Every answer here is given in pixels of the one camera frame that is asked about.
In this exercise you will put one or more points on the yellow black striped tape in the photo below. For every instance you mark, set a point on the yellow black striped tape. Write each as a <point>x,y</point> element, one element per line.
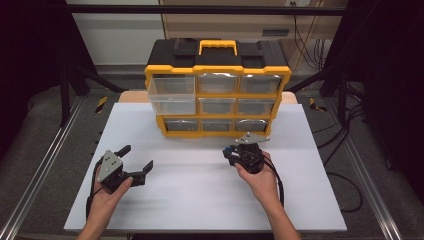
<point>101,104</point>
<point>313,104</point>

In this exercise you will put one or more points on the yellow black organizer cabinet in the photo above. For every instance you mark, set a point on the yellow black organizer cabinet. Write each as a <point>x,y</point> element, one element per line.
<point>216,55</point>

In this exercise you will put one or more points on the black metal stand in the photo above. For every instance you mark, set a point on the black metal stand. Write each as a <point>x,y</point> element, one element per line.
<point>341,100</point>
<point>65,100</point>

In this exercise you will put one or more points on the black curtain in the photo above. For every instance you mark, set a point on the black curtain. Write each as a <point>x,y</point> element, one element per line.
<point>30,66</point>
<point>393,83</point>

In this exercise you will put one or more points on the black horizontal frame bar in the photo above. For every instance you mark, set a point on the black horizontal frame bar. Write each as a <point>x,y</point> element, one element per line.
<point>200,10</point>

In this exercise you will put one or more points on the aluminium floor rail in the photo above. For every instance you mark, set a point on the aluminium floor rail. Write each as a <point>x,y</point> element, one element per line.
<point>368,180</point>
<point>37,180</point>

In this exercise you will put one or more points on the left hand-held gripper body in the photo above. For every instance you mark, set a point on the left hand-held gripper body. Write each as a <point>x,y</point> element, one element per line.
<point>110,166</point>

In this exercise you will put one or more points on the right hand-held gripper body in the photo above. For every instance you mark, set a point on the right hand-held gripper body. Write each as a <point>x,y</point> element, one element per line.
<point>251,156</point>

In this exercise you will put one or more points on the person's left hand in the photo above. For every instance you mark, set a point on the person's left hand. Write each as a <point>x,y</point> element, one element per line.
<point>105,203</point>

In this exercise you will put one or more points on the grid of clear drawers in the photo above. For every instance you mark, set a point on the grid of clear drawers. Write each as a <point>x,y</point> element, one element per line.
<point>217,106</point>

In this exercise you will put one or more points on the person's right hand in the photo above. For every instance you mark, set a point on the person's right hand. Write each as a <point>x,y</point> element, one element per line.
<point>263,185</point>

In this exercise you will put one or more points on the wooden cabinet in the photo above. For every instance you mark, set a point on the wooden cabinet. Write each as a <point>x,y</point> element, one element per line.
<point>250,23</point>

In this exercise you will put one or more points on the transparent plastic drawer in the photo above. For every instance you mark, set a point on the transparent plastic drawer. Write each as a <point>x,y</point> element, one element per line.
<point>173,100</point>

